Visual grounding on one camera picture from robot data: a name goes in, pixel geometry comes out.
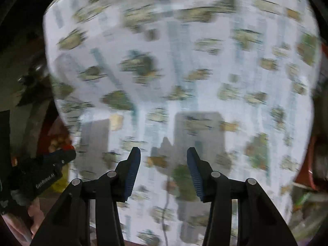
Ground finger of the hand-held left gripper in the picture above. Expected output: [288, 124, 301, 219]
[50, 149, 77, 166]

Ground orange flower pot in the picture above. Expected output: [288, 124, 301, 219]
[295, 133, 328, 190]

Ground red plastic basin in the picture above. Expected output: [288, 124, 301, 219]
[38, 115, 76, 154]

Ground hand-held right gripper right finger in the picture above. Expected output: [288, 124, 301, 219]
[187, 147, 299, 246]

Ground printed white tablecloth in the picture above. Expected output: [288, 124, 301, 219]
[42, 0, 321, 246]

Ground yellow plastic bag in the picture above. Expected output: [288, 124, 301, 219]
[52, 163, 70, 192]

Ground dark crumpled bag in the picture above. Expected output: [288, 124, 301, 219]
[17, 63, 52, 106]

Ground person's left hand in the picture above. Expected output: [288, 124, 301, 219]
[27, 198, 47, 239]

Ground grey stone slab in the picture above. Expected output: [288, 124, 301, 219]
[25, 99, 52, 157]

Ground green plant leaves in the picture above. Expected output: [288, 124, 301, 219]
[289, 188, 328, 237]

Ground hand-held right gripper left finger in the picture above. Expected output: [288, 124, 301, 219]
[30, 147, 142, 246]

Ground pile of eggs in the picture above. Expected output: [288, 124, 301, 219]
[49, 134, 70, 152]

